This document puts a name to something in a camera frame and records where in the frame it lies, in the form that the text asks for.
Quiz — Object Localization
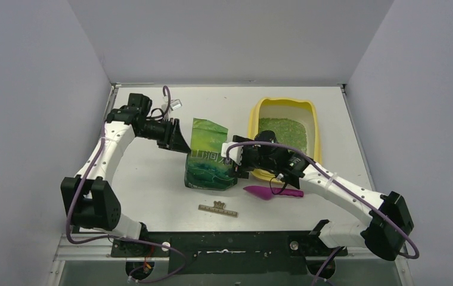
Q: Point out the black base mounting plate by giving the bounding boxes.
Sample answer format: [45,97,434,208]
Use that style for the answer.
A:
[110,231,333,275]

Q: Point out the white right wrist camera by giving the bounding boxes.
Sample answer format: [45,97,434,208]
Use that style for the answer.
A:
[221,142,243,166]

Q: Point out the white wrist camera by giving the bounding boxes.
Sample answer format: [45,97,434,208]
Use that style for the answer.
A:
[162,99,182,113]
[221,142,243,166]

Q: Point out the magenta plastic scoop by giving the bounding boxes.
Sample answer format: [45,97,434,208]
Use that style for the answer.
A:
[243,185,304,200]

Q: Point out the yellow litter box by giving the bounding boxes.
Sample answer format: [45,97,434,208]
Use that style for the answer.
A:
[247,98,322,164]

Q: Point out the green cat litter bag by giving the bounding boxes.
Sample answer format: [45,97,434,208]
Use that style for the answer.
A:
[184,118,238,191]

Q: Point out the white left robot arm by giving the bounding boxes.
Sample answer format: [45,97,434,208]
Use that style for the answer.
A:
[60,93,191,256]

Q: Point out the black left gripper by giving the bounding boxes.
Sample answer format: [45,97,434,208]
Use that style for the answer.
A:
[137,117,191,153]

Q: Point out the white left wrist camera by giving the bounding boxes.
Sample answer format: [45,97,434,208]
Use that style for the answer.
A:
[162,99,182,113]

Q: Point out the green litter granules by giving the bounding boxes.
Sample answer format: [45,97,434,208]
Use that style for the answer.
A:
[259,118,308,153]

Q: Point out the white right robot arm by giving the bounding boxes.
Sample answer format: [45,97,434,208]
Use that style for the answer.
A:
[221,132,420,261]

